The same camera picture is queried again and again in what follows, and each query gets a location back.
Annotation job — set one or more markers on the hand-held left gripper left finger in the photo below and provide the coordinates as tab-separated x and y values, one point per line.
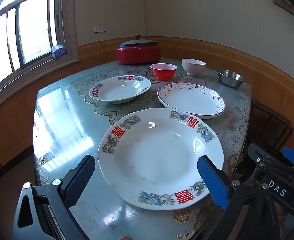
79	177

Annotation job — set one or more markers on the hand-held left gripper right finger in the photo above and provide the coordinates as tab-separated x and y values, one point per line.
213	180

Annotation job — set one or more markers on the large white plate red characters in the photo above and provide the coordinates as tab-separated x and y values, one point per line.
156	155

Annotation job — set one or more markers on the stainless steel bowl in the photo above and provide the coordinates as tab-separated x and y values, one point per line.
230	81

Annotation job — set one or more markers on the white floral plate pink rim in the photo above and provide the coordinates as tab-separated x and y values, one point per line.
191	100

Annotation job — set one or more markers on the small white plate red characters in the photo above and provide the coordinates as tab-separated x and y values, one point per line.
119	91

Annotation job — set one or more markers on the pale pink ceramic bowl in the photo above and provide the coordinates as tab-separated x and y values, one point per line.
193	70

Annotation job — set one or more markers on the red plastic bowl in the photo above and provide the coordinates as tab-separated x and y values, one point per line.
163	74

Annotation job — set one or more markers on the dark wooden chair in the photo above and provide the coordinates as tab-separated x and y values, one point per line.
271	125

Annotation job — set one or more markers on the purple tissue box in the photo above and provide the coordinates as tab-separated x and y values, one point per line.
58	52

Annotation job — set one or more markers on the red electric pot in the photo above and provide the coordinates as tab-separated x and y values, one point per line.
138	55

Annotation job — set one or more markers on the grey pot lid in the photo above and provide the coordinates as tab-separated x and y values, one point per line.
137	42

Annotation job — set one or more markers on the window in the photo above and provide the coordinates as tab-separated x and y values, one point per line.
32	30

